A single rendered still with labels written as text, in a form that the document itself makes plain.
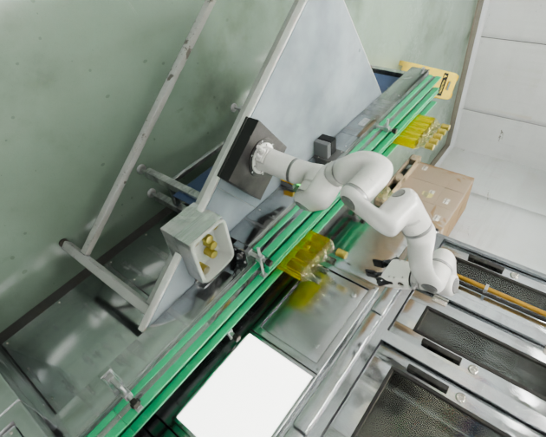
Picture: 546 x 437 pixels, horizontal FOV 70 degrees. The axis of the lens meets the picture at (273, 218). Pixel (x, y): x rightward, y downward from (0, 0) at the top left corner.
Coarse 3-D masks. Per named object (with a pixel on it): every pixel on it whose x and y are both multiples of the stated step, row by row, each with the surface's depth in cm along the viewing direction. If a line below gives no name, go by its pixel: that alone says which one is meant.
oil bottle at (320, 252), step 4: (304, 240) 172; (308, 240) 171; (300, 244) 170; (304, 244) 170; (308, 244) 170; (312, 244) 170; (300, 248) 170; (304, 248) 168; (308, 248) 168; (312, 248) 168; (316, 248) 168; (320, 248) 167; (312, 252) 166; (316, 252) 166; (320, 252) 166; (324, 252) 166; (316, 256) 165; (320, 256) 165; (324, 256) 166; (320, 260) 166
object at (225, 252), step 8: (216, 224) 141; (224, 224) 144; (208, 232) 139; (216, 232) 152; (224, 232) 148; (200, 240) 148; (216, 240) 156; (224, 240) 152; (192, 248) 135; (200, 248) 150; (216, 248) 158; (224, 248) 156; (232, 248) 154; (192, 256) 138; (200, 256) 152; (224, 256) 157; (232, 256) 156; (208, 264) 154; (216, 264) 154; (224, 264) 154; (200, 272) 144; (208, 272) 152; (216, 272) 152; (208, 280) 149
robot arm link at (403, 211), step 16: (352, 192) 106; (400, 192) 106; (352, 208) 109; (368, 208) 104; (384, 208) 104; (400, 208) 103; (416, 208) 105; (368, 224) 109; (384, 224) 103; (400, 224) 103; (416, 224) 106
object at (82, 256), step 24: (216, 0) 182; (192, 48) 182; (168, 96) 181; (144, 144) 180; (216, 168) 154; (120, 192) 180; (96, 240) 179; (96, 264) 172; (168, 264) 153; (120, 288) 161; (144, 312) 152
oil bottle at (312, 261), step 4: (296, 248) 169; (292, 252) 168; (296, 252) 168; (300, 252) 167; (304, 252) 167; (308, 252) 167; (292, 256) 167; (296, 256) 166; (300, 256) 166; (304, 256) 166; (308, 256) 165; (312, 256) 165; (300, 260) 165; (304, 260) 164; (308, 260) 164; (312, 260) 163; (316, 260) 164; (308, 264) 163; (312, 264) 162; (316, 264) 163; (312, 268) 163
